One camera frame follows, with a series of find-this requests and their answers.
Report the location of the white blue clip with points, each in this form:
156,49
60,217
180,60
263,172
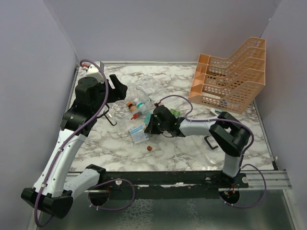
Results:
215,112

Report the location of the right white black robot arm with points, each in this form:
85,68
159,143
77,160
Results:
231,135

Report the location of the clear plastic medicine box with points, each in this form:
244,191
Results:
131,112

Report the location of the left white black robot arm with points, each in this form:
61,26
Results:
51,194

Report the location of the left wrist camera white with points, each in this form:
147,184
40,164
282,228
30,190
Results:
93,71

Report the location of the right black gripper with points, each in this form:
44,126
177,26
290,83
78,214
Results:
150,129

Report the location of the orange plastic file organizer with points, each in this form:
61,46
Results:
230,84

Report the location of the clear plastic box lid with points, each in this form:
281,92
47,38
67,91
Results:
208,150

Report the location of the green small packet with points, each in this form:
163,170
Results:
176,113

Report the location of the brown orange-cap medicine bottle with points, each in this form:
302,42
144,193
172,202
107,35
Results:
131,106

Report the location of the white green-label medicine bottle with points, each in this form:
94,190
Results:
141,106

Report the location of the white blue gauze packet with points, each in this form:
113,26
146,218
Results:
138,135

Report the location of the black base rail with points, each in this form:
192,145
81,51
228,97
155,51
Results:
165,185

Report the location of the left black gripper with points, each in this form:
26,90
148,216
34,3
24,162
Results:
120,91

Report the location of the black box handle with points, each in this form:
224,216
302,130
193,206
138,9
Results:
109,118

